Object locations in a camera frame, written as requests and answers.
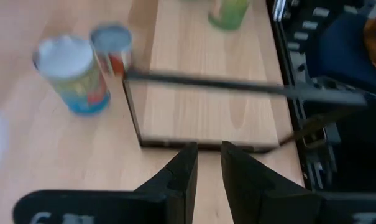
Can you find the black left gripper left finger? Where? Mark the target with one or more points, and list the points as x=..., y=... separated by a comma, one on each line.
x=178, y=186

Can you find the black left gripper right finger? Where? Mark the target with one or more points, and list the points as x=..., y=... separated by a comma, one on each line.
x=256, y=193

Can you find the black aluminium rig frame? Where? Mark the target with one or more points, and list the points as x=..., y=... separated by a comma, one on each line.
x=287, y=56

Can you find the blue label tall can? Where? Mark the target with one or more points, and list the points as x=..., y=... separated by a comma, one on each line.
x=72, y=74

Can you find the person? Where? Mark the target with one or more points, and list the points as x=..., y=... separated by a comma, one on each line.
x=340, y=49

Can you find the small grey camera box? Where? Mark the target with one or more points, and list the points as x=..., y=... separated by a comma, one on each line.
x=313, y=141

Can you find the diced tomatoes short can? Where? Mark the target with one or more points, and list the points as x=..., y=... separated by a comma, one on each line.
x=113, y=43

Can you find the green label tall can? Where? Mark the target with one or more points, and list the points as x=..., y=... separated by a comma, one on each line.
x=228, y=14

